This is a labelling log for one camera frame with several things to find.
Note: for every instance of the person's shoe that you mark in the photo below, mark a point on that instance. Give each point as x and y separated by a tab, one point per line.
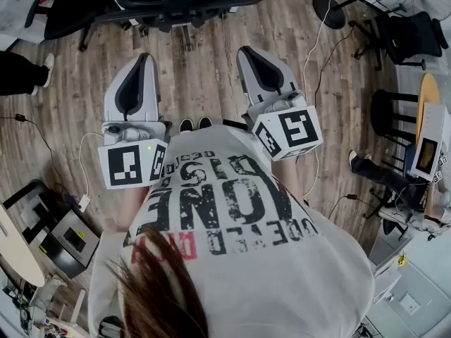
186	125
205	122

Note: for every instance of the person's left shoe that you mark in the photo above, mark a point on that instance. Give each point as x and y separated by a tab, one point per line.
186	125

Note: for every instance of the black and white swivel chair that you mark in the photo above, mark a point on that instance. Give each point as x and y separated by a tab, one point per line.
398	220

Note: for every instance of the person's right forearm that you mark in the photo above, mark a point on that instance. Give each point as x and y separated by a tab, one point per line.
289	178

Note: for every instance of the black swivel office chair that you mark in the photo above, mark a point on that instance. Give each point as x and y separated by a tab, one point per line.
67	23

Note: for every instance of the round yellow table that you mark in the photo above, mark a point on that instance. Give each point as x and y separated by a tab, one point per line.
430	90

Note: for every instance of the grey computer tower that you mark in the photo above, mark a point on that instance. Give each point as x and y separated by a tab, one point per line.
70	239

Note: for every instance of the white wooden frame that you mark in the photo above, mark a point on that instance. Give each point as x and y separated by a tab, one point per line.
75	308

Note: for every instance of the black standing fan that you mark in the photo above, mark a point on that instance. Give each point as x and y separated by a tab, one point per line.
329	12

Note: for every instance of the white side table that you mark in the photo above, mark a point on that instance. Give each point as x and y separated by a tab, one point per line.
14	16

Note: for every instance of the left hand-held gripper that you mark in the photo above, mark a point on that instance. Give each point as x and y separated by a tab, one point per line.
127	167

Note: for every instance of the small yellow toy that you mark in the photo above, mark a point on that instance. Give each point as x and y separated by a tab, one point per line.
402	260

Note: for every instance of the person in white clothes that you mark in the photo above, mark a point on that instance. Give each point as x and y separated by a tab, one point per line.
264	259

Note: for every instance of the blue chair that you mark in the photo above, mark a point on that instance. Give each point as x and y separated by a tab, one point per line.
410	158

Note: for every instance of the grey cloth bundle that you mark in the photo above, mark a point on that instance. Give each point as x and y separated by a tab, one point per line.
47	292

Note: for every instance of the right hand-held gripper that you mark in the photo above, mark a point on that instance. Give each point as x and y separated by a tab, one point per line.
299	129

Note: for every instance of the black mesh office chair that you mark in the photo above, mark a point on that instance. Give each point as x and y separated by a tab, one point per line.
412	37

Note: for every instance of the person's right shoe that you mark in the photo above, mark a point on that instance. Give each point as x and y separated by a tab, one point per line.
205	122

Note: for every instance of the white box with screen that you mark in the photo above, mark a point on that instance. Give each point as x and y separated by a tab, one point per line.
431	125

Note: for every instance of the white work table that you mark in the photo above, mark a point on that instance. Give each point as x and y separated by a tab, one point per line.
423	294

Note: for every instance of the person's left forearm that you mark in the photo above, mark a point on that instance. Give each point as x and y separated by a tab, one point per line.
132	206

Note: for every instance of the black stool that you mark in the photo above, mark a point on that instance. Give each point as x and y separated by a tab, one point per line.
382	111

